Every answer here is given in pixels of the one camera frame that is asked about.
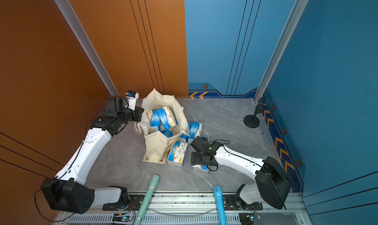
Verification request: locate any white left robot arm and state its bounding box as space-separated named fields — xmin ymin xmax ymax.
xmin=41 ymin=91 xmax=144 ymax=214

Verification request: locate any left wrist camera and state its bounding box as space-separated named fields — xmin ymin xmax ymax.
xmin=123 ymin=90 xmax=139 ymax=111

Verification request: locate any cream floral canvas bag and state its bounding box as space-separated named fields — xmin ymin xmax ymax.
xmin=134 ymin=89 xmax=189 ymax=164

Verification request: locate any aluminium front rail frame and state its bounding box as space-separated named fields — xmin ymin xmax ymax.
xmin=55 ymin=192 xmax=312 ymax=225

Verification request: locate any right circuit board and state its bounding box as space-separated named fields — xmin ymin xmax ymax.
xmin=239 ymin=213 xmax=261 ymax=225

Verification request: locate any blue white tissue pack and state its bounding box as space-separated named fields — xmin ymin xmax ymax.
xmin=162 ymin=130 xmax=173 ymax=138

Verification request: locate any green handle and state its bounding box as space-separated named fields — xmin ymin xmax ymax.
xmin=134 ymin=174 xmax=160 ymax=225

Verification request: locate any blue handle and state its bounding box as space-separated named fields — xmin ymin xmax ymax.
xmin=213 ymin=186 xmax=227 ymax=225

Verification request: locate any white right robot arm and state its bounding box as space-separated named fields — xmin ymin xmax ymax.
xmin=191 ymin=137 xmax=292 ymax=210

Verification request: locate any aluminium corner post left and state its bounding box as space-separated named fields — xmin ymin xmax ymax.
xmin=54 ymin=0 xmax=119 ymax=96

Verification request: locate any aluminium corner post right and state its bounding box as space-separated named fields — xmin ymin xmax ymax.
xmin=254 ymin=0 xmax=309 ymax=104

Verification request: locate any black round-base stand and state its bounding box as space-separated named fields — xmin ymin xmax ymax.
xmin=243 ymin=103 xmax=265 ymax=128

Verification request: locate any aluminium corner post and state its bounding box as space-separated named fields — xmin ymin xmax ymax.
xmin=54 ymin=0 xmax=119 ymax=96
xmin=254 ymin=0 xmax=309 ymax=104

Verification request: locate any circuit board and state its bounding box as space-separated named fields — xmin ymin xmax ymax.
xmin=239 ymin=213 xmax=261 ymax=225
xmin=111 ymin=213 xmax=134 ymax=225

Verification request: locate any left circuit board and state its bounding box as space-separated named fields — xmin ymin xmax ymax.
xmin=111 ymin=213 xmax=134 ymax=225

